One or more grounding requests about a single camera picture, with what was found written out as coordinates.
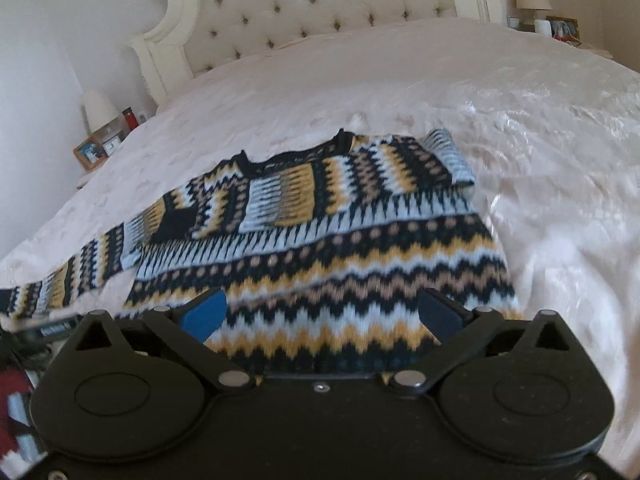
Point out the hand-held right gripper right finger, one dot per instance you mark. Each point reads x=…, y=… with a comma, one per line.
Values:
x=436, y=319

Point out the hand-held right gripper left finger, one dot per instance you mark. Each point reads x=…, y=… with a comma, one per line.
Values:
x=206, y=316

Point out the zigzag patterned knit sweater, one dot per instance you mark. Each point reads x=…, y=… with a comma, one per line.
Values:
x=350, y=260

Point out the red patterned cloth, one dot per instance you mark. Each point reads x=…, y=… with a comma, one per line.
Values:
x=11, y=410

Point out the small white clock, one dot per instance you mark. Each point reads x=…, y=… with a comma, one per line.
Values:
x=112, y=146

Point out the red bottle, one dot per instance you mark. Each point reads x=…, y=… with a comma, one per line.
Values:
x=130, y=120

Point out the white bedside lamp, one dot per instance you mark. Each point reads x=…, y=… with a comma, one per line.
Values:
x=98, y=107

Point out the white cylinder speaker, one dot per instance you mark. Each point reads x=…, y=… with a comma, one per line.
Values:
x=542, y=27

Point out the framed photo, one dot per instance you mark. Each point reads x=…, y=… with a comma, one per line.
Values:
x=564, y=29

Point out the cream tufted headboard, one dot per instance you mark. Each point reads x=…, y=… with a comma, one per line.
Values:
x=325, y=0

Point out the wooden picture frame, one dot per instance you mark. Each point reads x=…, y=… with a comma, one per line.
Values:
x=90, y=154

